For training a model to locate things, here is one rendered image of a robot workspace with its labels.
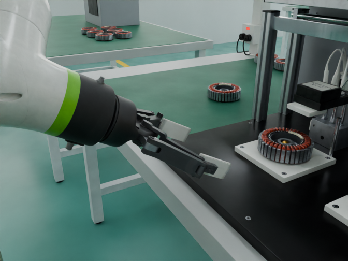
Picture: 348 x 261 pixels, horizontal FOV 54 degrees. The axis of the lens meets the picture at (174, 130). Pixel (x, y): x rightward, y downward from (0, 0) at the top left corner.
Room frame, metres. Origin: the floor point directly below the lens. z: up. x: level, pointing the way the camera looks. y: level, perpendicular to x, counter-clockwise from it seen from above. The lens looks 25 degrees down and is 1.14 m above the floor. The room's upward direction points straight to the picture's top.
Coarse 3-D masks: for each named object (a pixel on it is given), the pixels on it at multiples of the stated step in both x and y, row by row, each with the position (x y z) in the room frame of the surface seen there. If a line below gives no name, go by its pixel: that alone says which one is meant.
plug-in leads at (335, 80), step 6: (342, 54) 0.72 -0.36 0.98; (342, 60) 0.74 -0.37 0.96; (324, 72) 0.73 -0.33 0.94; (336, 72) 0.70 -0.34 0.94; (342, 72) 0.75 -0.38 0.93; (324, 78) 0.73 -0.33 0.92; (336, 78) 0.70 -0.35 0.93; (342, 78) 0.69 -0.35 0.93; (336, 84) 0.73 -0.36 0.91; (342, 84) 0.69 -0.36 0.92
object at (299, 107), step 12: (300, 84) 0.69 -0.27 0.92; (312, 84) 0.69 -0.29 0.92; (324, 84) 0.69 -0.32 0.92; (300, 96) 0.68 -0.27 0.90; (312, 96) 0.66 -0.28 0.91; (324, 96) 0.64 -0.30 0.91; (336, 96) 0.66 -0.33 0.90; (288, 108) 0.68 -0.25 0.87; (300, 108) 0.65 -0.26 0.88; (312, 108) 0.65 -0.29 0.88; (324, 108) 0.64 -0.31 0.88; (336, 108) 0.71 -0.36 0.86
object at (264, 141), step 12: (264, 132) 0.67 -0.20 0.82; (276, 132) 0.68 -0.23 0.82; (288, 132) 0.67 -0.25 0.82; (300, 132) 0.67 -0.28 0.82; (264, 144) 0.62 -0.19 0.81; (276, 144) 0.61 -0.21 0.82; (288, 144) 0.63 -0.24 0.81; (300, 144) 0.61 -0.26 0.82; (312, 144) 0.62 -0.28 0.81; (276, 156) 0.60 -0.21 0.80; (288, 156) 0.59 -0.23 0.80; (300, 156) 0.59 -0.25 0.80
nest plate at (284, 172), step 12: (240, 144) 0.68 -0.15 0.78; (252, 144) 0.68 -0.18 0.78; (252, 156) 0.63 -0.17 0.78; (264, 156) 0.63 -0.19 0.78; (312, 156) 0.63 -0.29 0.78; (324, 156) 0.63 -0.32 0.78; (264, 168) 0.59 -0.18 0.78; (276, 168) 0.58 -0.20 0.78; (288, 168) 0.58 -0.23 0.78; (300, 168) 0.58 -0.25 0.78; (312, 168) 0.58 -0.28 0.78; (288, 180) 0.55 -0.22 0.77
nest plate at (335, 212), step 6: (342, 198) 0.48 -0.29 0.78; (330, 204) 0.46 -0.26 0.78; (336, 204) 0.46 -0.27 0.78; (342, 204) 0.46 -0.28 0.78; (324, 210) 0.46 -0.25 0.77; (330, 210) 0.45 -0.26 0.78; (336, 210) 0.45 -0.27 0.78; (342, 210) 0.45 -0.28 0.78; (336, 216) 0.44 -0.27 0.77; (342, 216) 0.43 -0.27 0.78; (342, 222) 0.43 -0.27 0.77
